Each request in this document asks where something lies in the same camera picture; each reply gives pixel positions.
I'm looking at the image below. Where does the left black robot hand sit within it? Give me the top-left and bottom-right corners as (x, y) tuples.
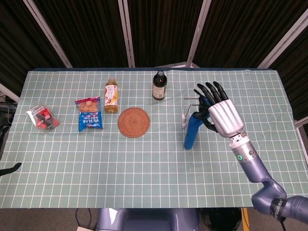
(0, 162), (22, 177)

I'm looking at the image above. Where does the black waste bin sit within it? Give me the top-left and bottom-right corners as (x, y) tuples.
(199, 208), (243, 231)

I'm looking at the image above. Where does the round woven coaster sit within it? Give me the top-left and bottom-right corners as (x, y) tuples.
(117, 107), (151, 139)

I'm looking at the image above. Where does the dark pleated partition curtain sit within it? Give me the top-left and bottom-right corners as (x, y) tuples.
(127, 0), (205, 68)
(0, 0), (67, 97)
(192, 0), (308, 68)
(32, 0), (129, 68)
(268, 21), (308, 121)

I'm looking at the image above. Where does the dark floor equipment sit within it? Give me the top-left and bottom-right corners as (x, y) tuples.
(0, 95), (17, 126)

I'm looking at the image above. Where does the white partition foot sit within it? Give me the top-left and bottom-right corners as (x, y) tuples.
(154, 62), (200, 69)

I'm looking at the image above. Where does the grey partition post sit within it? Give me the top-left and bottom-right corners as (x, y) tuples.
(117, 0), (136, 68)
(257, 9), (308, 69)
(186, 0), (212, 68)
(294, 117), (308, 147)
(23, 0), (73, 68)
(0, 83), (20, 103)

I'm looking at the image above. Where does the clear pack of red items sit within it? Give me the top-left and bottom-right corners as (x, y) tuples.
(26, 103), (61, 132)

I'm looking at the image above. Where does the blue floor cable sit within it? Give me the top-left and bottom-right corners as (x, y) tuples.
(75, 208), (92, 228)

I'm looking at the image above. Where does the dark glass bottle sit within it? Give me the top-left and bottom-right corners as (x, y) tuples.
(152, 70), (167, 101)

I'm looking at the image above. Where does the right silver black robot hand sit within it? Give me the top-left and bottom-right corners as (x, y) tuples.
(193, 81), (245, 138)

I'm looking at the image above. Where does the green checked tablecloth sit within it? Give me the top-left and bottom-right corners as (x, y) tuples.
(0, 68), (308, 209)

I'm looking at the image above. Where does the blue snack bag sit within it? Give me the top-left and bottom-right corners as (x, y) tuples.
(74, 96), (104, 132)

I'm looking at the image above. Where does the metal wire rack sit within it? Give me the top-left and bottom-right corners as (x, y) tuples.
(181, 97), (205, 129)

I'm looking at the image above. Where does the yellow tea bottle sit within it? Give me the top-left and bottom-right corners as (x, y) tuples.
(103, 77), (120, 114)

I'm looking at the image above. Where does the yellow strap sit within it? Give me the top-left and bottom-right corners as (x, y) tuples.
(242, 208), (250, 231)

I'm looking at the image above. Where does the purple robot torso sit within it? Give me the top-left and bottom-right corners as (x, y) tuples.
(96, 208), (200, 231)

